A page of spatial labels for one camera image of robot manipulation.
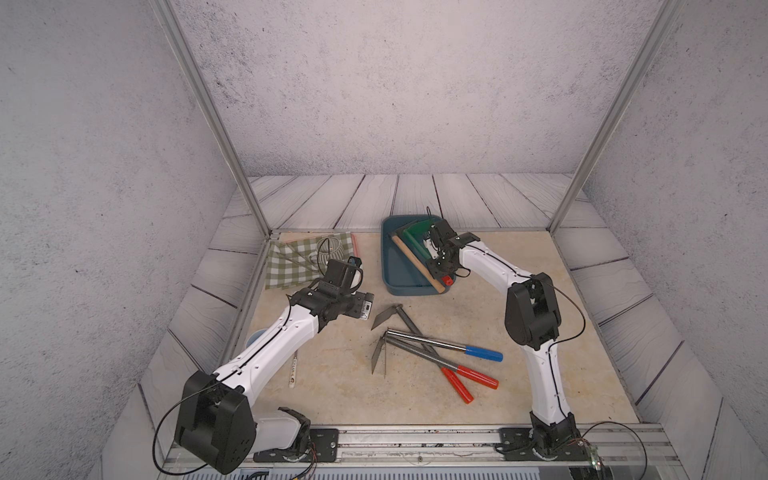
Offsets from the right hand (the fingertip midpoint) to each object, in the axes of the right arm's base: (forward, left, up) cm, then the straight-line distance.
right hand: (439, 267), depth 100 cm
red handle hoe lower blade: (-27, +19, -7) cm, 33 cm away
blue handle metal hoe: (-25, -10, -9) cm, 29 cm away
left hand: (-17, +24, +7) cm, 30 cm away
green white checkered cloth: (+7, +54, -7) cm, 55 cm away
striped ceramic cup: (+12, +40, -4) cm, 42 cm away
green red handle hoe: (+19, +7, -3) cm, 20 cm away
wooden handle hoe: (-8, +1, +1) cm, 8 cm away
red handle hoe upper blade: (-35, -2, -6) cm, 36 cm away
